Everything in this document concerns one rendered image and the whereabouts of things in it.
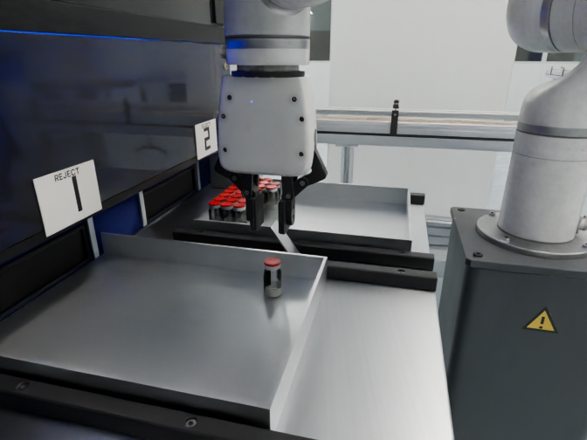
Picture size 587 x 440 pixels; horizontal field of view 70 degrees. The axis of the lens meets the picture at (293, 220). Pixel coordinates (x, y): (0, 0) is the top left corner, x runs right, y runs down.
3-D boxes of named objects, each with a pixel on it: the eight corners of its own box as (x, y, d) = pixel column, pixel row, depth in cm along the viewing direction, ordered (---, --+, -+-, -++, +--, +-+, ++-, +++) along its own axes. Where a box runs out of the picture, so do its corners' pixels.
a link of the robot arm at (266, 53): (206, 37, 39) (208, 72, 40) (299, 37, 37) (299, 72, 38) (238, 40, 46) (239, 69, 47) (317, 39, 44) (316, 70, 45)
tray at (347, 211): (195, 239, 68) (193, 219, 67) (248, 192, 92) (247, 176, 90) (409, 262, 61) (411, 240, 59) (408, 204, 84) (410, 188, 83)
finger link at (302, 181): (277, 177, 45) (278, 235, 47) (306, 180, 44) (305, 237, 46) (285, 170, 48) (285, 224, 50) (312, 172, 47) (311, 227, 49)
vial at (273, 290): (261, 297, 52) (260, 265, 50) (266, 287, 54) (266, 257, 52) (279, 299, 51) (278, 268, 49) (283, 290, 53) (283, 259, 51)
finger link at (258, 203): (226, 174, 46) (230, 230, 48) (253, 175, 45) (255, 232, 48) (237, 167, 49) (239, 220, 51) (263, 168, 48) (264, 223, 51)
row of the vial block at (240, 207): (231, 231, 71) (231, 206, 69) (264, 198, 87) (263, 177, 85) (244, 232, 70) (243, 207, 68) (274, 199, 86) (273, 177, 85)
